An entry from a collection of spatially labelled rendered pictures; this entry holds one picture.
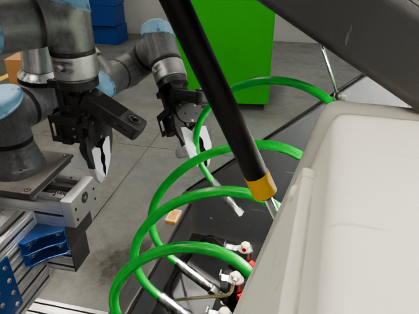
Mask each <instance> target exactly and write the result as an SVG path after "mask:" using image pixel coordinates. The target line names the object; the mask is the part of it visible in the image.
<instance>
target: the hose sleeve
mask: <svg viewBox="0 0 419 314"><path fill-rule="evenodd" d="M210 185H211V187H213V186H221V185H220V183H219V182H218V181H217V180H216V179H215V180H213V181H212V182H211V183H210ZM221 199H222V200H223V201H224V202H225V203H226V205H227V206H228V207H229V208H230V209H231V210H232V211H233V212H234V211H235V210H237V208H238V207H239V206H238V205H237V204H236V202H235V201H234V199H232V197H224V196H223V197H221Z"/></svg>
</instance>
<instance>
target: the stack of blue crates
mask: <svg viewBox="0 0 419 314"><path fill-rule="evenodd" d="M123 3H124V0H89V4H90V9H91V11H92V12H91V13H90V14H91V19H92V27H93V32H94V41H95V44H108V45H119V44H121V43H123V42H125V41H127V40H128V33H127V23H126V22H125V13H124V6H123Z"/></svg>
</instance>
